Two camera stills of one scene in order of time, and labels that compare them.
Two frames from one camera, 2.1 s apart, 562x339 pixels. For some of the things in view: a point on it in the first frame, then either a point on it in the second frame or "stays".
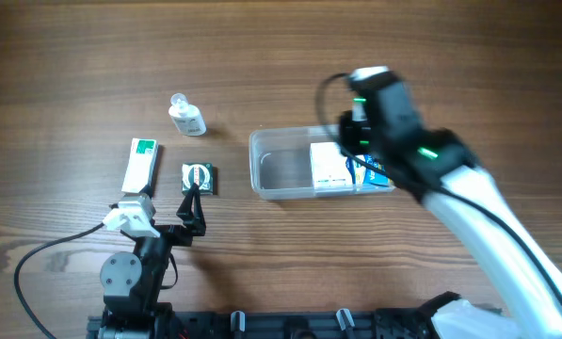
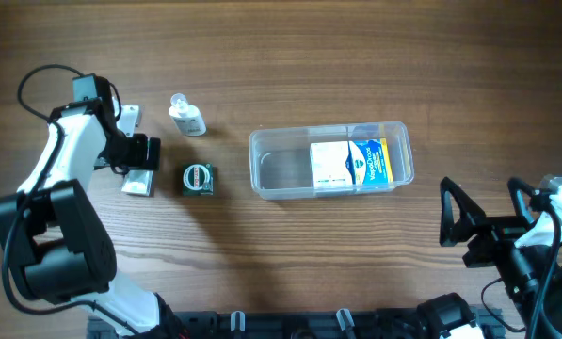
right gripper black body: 348,130 → 497,231
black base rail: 384,323 stays
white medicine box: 329,169 stays
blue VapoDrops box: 370,176 stays
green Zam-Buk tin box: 200,173 stays
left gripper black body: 168,232 → 133,151
